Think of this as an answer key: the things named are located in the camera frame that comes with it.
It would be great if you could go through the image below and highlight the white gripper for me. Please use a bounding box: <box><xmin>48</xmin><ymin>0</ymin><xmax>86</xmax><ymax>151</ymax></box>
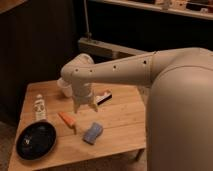
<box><xmin>72</xmin><ymin>82</ymin><xmax>98</xmax><ymax>113</ymax></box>

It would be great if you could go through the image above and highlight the grey metal shelf rail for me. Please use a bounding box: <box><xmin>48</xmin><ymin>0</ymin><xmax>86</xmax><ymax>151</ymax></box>
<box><xmin>78</xmin><ymin>37</ymin><xmax>144</xmax><ymax>59</ymax></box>

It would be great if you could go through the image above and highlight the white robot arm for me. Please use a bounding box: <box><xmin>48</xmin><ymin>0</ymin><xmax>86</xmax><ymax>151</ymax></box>
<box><xmin>61</xmin><ymin>47</ymin><xmax>213</xmax><ymax>171</ymax></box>

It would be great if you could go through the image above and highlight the wooden table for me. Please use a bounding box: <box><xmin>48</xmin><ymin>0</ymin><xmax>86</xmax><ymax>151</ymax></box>
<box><xmin>8</xmin><ymin>81</ymin><xmax>146</xmax><ymax>171</ymax></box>

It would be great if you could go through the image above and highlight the black and white brush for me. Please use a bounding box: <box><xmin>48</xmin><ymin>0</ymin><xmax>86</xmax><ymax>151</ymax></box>
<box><xmin>95</xmin><ymin>90</ymin><xmax>112</xmax><ymax>105</ymax></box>

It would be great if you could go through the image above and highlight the white plastic cup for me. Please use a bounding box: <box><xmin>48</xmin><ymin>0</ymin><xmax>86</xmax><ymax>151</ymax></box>
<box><xmin>57</xmin><ymin>78</ymin><xmax>72</xmax><ymax>98</ymax></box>

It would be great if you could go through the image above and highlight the black ceramic bowl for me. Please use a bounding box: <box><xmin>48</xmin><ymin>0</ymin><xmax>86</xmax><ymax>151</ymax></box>
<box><xmin>16</xmin><ymin>121</ymin><xmax>57</xmax><ymax>160</ymax></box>

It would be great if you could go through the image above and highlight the blue sponge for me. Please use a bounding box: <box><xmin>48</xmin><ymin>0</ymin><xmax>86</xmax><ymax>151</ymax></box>
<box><xmin>83</xmin><ymin>122</ymin><xmax>103</xmax><ymax>145</ymax></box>

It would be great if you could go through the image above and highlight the white labelled bottle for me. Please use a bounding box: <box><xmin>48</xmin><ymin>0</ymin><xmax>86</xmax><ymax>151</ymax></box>
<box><xmin>34</xmin><ymin>94</ymin><xmax>46</xmax><ymax>121</ymax></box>

